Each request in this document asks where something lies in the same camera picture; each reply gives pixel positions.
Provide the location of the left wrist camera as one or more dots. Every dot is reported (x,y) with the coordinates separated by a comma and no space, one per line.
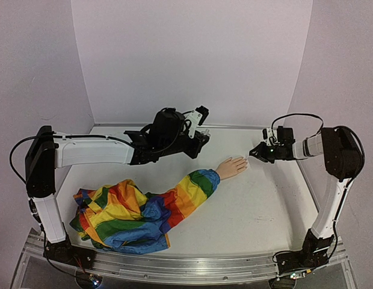
(194,119)

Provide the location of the aluminium front rail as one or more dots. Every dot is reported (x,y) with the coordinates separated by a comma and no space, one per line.
(203,271)

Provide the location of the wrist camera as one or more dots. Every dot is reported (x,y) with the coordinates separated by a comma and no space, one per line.
(194,119)
(270,136)

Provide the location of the rainbow striped jacket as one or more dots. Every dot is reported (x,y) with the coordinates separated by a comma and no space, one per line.
(121,218)

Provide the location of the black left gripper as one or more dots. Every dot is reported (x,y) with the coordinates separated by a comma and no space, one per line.
(201,143)

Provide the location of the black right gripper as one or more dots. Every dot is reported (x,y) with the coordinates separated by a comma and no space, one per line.
(263,151)

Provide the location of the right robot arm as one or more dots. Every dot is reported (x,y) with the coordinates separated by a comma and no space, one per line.
(344,159)

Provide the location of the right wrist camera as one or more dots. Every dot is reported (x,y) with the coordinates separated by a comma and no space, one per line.
(270,136)

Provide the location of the mannequin hand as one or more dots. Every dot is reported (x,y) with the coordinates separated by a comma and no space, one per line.
(231,167)

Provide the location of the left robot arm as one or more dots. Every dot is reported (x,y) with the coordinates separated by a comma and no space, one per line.
(170,133)

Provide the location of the clear nail polish bottle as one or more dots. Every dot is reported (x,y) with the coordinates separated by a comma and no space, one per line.
(206,132)

